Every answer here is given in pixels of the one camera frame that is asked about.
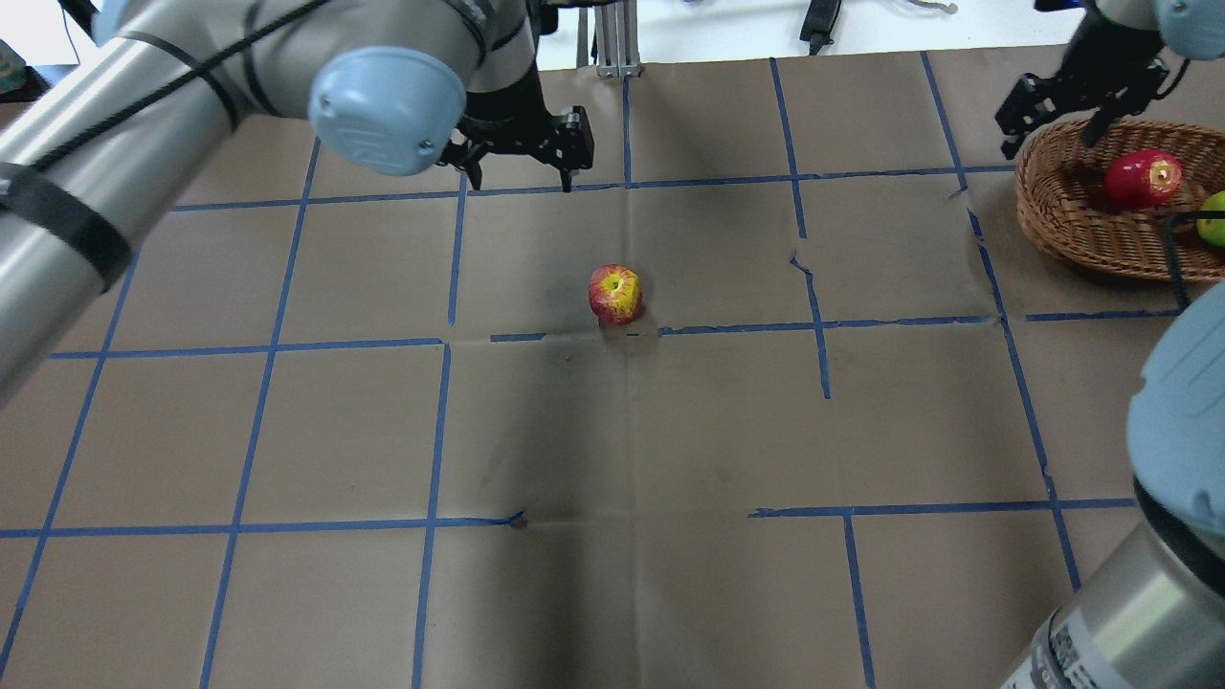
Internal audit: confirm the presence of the red yellow apple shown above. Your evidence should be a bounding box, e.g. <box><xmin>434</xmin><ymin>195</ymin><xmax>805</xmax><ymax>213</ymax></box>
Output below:
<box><xmin>588</xmin><ymin>264</ymin><xmax>643</xmax><ymax>326</ymax></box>

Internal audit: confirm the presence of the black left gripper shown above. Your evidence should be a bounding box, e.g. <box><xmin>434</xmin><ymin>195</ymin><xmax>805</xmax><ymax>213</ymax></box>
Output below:
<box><xmin>439</xmin><ymin>67</ymin><xmax>595</xmax><ymax>192</ymax></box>

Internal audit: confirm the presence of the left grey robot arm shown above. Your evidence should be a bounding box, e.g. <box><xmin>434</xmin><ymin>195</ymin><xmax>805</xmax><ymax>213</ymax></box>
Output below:
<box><xmin>1</xmin><ymin>1</ymin><xmax>595</xmax><ymax>401</ymax></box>

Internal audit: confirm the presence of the woven wicker basket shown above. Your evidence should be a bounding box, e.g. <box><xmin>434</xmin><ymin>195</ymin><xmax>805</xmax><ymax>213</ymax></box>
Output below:
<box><xmin>1014</xmin><ymin>121</ymin><xmax>1224</xmax><ymax>280</ymax></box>

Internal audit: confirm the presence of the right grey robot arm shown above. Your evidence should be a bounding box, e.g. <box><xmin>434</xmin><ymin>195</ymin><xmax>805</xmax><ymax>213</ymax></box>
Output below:
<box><xmin>993</xmin><ymin>1</ymin><xmax>1224</xmax><ymax>688</ymax></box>

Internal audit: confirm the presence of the aluminium frame post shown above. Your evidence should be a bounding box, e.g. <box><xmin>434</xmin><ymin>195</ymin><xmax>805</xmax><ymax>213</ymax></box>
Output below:
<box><xmin>577</xmin><ymin>1</ymin><xmax>643</xmax><ymax>78</ymax></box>

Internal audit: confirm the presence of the green apple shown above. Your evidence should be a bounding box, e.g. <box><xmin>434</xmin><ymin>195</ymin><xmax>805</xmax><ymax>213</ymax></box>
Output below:
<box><xmin>1197</xmin><ymin>190</ymin><xmax>1225</xmax><ymax>249</ymax></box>

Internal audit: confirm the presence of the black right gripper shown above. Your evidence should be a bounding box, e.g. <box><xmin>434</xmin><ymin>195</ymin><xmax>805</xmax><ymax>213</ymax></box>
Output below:
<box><xmin>993</xmin><ymin>13</ymin><xmax>1169</xmax><ymax>161</ymax></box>

